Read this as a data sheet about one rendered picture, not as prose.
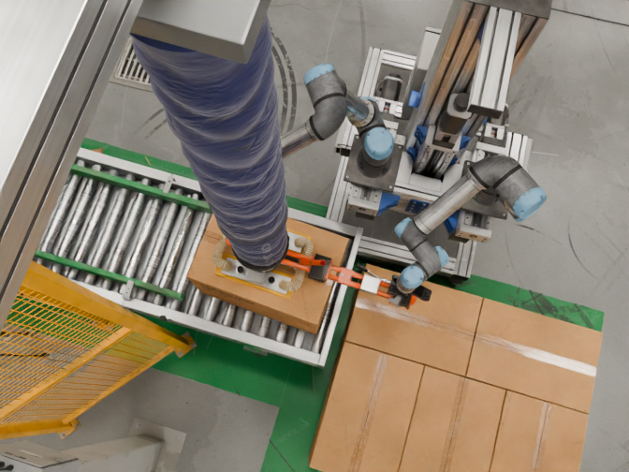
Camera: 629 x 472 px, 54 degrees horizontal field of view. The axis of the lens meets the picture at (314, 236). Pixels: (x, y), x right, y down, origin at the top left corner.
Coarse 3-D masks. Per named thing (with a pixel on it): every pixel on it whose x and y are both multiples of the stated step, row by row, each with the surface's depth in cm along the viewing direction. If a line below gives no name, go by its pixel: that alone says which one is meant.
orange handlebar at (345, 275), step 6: (288, 252) 252; (294, 252) 252; (300, 258) 252; (306, 258) 251; (288, 264) 251; (294, 264) 251; (300, 264) 251; (306, 270) 250; (336, 270) 251; (342, 270) 250; (348, 270) 250; (330, 276) 250; (336, 276) 250; (342, 276) 249; (348, 276) 249; (354, 276) 250; (360, 276) 250; (342, 282) 249; (348, 282) 249; (354, 282) 249; (384, 282) 249; (378, 294) 248; (384, 294) 248; (414, 300) 248
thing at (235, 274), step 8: (224, 256) 263; (232, 256) 264; (240, 264) 262; (216, 272) 262; (224, 272) 261; (232, 272) 261; (240, 272) 259; (272, 272) 262; (280, 272) 262; (232, 280) 262; (240, 280) 261; (248, 280) 260; (264, 280) 260; (272, 280) 258; (280, 280) 261; (288, 280) 261; (264, 288) 260; (272, 288) 260; (280, 288) 260; (280, 296) 260; (288, 296) 259
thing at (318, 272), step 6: (312, 258) 249; (318, 258) 251; (324, 258) 251; (330, 258) 250; (330, 264) 249; (312, 270) 249; (318, 270) 249; (324, 270) 249; (312, 276) 248; (318, 276) 249; (324, 276) 249
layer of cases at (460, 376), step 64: (384, 320) 300; (448, 320) 300; (512, 320) 300; (384, 384) 292; (448, 384) 292; (512, 384) 293; (576, 384) 293; (320, 448) 284; (384, 448) 284; (448, 448) 285; (512, 448) 285; (576, 448) 285
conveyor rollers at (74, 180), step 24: (96, 168) 318; (72, 192) 315; (120, 192) 314; (72, 216) 311; (96, 216) 311; (168, 216) 311; (192, 216) 313; (48, 240) 307; (72, 240) 310; (120, 240) 308; (144, 240) 308; (96, 264) 305; (168, 264) 305; (120, 288) 302; (336, 288) 303; (192, 312) 299; (216, 312) 301; (264, 336) 297
